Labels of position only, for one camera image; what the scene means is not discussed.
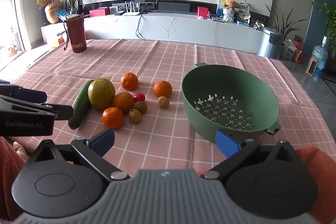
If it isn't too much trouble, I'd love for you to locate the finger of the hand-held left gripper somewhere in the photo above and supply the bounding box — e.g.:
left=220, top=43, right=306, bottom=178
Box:
left=0, top=96, right=74, bottom=122
left=0, top=80, right=48, bottom=104

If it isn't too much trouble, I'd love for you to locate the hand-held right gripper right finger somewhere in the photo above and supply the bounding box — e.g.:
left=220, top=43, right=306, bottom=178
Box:
left=201, top=130, right=301, bottom=180

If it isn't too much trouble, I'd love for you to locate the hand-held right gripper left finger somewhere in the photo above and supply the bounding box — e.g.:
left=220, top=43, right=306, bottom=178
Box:
left=25, top=128, right=130, bottom=182

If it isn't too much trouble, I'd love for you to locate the green cucumber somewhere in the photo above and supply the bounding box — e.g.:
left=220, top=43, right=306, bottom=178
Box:
left=67, top=79, right=95, bottom=130

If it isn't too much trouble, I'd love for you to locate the orange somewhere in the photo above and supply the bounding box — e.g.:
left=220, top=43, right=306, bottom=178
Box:
left=113, top=92, right=135, bottom=113
left=101, top=107, right=125, bottom=129
left=120, top=72, right=139, bottom=91
left=153, top=80, right=173, bottom=98

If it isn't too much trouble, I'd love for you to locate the yellow-green pear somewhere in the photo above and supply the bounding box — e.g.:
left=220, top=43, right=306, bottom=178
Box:
left=88, top=78, right=116, bottom=110

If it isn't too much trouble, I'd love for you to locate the green colander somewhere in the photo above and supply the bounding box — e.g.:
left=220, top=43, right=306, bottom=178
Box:
left=182, top=62, right=282, bottom=144

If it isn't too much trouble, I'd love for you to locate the yellow lemon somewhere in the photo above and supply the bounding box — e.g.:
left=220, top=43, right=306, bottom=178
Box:
left=158, top=96, right=170, bottom=109

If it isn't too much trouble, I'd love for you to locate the person's left forearm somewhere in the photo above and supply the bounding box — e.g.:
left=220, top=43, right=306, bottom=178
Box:
left=0, top=137, right=27, bottom=221

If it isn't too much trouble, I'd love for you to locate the person's left hand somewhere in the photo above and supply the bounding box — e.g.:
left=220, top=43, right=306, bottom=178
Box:
left=13, top=141, right=29, bottom=162

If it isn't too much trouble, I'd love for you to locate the small brown kiwi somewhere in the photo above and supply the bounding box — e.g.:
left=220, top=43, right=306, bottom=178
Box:
left=128, top=109, right=142, bottom=123

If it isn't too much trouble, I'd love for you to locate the tan ceramic vase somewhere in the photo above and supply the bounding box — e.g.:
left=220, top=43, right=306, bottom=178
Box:
left=44, top=2, right=63, bottom=25

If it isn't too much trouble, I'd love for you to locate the blue box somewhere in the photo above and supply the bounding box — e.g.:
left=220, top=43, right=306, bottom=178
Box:
left=57, top=8, right=70, bottom=22

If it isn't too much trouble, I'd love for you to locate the pink checked tablecloth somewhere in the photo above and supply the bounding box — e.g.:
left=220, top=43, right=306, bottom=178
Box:
left=11, top=38, right=330, bottom=173

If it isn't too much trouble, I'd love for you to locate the coral fleece garment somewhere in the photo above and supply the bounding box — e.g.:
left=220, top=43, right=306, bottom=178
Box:
left=296, top=146, right=336, bottom=224

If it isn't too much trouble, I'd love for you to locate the long red box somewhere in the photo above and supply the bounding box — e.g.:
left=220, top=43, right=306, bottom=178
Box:
left=89, top=7, right=110, bottom=17

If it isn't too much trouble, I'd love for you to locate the grey pedal trash can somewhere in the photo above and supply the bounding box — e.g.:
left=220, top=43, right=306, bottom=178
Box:
left=256, top=27, right=285, bottom=60

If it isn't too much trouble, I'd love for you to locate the white plastic bag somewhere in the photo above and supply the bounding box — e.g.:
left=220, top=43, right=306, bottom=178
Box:
left=281, top=39, right=297, bottom=61

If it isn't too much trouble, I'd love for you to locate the small pink heater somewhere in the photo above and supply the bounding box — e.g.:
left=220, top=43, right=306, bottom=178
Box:
left=306, top=56, right=318, bottom=75

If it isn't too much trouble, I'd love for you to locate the red bag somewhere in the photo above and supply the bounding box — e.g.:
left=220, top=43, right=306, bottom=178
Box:
left=293, top=41, right=303, bottom=63

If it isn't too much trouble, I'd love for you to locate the white router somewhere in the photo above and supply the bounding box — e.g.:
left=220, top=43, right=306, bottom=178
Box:
left=123, top=0, right=142, bottom=17

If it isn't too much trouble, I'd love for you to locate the white marble media console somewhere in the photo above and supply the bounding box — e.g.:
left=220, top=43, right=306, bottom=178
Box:
left=40, top=12, right=266, bottom=54

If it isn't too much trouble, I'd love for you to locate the blue water jug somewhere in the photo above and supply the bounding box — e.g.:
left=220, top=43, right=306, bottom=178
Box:
left=311, top=36, right=329, bottom=75

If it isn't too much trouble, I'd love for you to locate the small red box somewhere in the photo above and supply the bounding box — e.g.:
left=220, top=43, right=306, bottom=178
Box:
left=197, top=6, right=210, bottom=20

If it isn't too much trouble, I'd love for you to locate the decorative painted plate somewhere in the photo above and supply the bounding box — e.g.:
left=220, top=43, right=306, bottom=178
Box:
left=236, top=1, right=252, bottom=21

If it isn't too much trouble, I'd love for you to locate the snake plant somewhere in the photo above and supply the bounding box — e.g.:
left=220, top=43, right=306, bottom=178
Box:
left=265, top=4, right=308, bottom=39

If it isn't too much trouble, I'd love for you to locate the brown teddy bear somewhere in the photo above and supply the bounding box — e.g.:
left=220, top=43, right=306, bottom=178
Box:
left=223, top=0, right=237, bottom=23

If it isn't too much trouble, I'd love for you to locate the green illustrated book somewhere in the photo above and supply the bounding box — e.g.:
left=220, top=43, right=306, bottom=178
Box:
left=218, top=0, right=229, bottom=16

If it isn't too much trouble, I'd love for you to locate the red tumbler with strap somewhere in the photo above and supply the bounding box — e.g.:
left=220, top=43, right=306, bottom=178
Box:
left=63, top=13, right=88, bottom=54

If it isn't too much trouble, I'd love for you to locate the black power cable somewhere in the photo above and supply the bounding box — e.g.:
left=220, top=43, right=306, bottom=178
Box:
left=135, top=13, right=148, bottom=41

